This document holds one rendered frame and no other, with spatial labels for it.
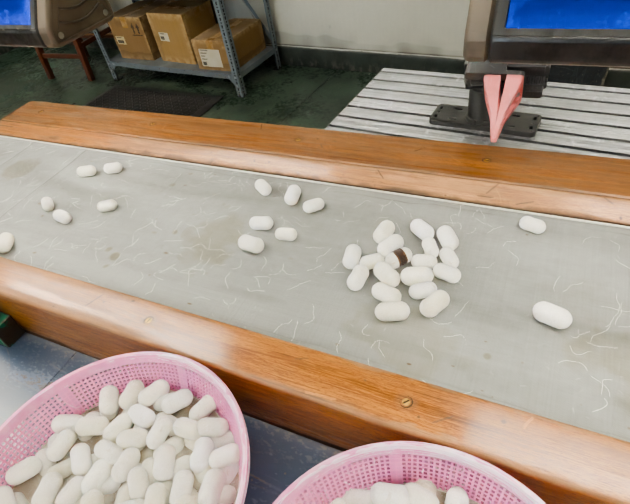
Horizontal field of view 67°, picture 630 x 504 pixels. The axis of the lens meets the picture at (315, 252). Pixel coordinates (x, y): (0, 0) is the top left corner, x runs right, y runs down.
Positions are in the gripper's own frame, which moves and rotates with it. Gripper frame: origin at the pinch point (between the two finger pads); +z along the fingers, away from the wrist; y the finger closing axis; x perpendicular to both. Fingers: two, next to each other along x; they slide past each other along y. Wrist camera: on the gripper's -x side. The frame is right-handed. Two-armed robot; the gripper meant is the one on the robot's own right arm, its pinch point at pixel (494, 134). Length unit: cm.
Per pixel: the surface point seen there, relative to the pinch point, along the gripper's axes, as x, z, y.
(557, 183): 3.9, 4.5, 8.6
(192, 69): 160, -82, -185
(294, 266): -7.8, 22.0, -20.5
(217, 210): -2.6, 16.0, -37.2
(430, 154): 6.4, 1.5, -8.8
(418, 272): -8.7, 19.9, -4.7
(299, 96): 170, -73, -117
